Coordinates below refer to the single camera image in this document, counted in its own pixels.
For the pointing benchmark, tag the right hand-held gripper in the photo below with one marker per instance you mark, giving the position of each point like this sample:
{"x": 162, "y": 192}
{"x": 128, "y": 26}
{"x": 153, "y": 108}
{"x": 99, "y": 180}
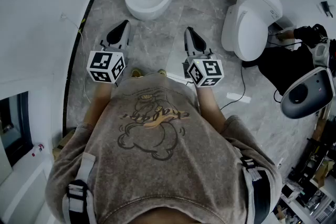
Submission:
{"x": 207, "y": 73}

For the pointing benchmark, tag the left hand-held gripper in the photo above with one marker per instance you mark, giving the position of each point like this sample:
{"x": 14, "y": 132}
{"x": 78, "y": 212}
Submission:
{"x": 105, "y": 65}

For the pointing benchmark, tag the person's left forearm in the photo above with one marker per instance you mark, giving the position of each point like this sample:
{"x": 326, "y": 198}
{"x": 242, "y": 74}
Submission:
{"x": 101, "y": 97}

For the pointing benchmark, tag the person's right forearm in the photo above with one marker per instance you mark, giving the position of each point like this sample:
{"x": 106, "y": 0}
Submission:
{"x": 210, "y": 105}

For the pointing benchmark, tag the white toilet with closed lid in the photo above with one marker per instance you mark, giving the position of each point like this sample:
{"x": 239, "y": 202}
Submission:
{"x": 246, "y": 29}

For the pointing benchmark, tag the person's yellow left shoe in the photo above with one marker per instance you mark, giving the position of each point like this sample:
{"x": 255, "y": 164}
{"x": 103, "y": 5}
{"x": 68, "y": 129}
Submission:
{"x": 136, "y": 72}

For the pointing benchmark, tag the person's yellow shoe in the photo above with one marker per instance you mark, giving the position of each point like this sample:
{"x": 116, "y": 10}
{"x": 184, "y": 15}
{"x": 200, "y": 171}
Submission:
{"x": 136, "y": 72}
{"x": 162, "y": 72}

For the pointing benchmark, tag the white paper sheet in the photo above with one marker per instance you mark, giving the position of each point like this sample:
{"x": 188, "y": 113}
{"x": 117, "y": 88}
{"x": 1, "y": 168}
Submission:
{"x": 239, "y": 97}

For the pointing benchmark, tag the person's yellow right shoe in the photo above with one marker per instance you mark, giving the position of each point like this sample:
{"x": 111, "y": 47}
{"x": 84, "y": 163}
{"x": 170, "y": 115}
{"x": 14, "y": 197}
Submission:
{"x": 162, "y": 72}

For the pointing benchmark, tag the brown cardboard box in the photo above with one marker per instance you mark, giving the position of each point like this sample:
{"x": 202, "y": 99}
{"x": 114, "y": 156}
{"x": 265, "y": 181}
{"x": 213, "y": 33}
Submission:
{"x": 65, "y": 141}

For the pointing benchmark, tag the grey and white rounded device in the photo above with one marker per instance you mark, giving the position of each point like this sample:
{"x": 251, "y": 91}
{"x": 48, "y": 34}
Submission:
{"x": 307, "y": 94}

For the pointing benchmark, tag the person's grey printed shirt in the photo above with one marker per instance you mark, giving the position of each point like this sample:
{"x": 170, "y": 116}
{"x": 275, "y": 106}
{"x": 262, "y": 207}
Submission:
{"x": 162, "y": 165}

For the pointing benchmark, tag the red and white bottle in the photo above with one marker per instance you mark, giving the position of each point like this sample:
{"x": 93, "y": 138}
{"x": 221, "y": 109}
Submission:
{"x": 38, "y": 149}

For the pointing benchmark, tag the black framed window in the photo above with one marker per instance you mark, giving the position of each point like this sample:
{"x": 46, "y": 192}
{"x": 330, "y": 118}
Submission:
{"x": 15, "y": 128}

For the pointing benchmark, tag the cluttered shelf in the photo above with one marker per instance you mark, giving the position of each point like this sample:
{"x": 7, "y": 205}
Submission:
{"x": 312, "y": 181}

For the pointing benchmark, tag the black wall bracket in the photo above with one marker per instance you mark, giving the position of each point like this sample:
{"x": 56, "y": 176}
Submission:
{"x": 326, "y": 8}

